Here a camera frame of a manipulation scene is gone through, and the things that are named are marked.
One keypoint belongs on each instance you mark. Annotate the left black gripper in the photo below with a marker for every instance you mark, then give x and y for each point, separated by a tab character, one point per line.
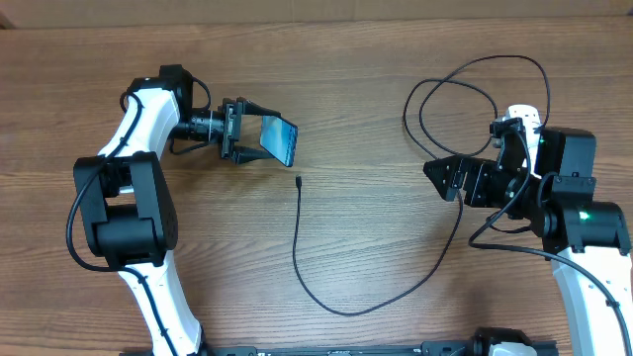
231	130

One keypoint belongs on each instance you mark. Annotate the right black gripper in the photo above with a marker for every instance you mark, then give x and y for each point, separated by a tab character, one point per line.
477	175

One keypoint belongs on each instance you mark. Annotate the Samsung Galaxy smartphone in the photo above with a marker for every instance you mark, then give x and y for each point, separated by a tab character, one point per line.
279	138

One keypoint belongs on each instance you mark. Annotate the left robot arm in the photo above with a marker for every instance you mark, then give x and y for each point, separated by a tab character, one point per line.
123	199

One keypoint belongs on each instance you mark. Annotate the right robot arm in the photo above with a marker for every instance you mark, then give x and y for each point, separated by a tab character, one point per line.
545	176

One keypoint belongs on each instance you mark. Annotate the white power strip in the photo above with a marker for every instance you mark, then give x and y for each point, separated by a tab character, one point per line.
531	121

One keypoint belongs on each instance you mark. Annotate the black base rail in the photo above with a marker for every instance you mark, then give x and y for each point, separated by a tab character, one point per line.
485	341

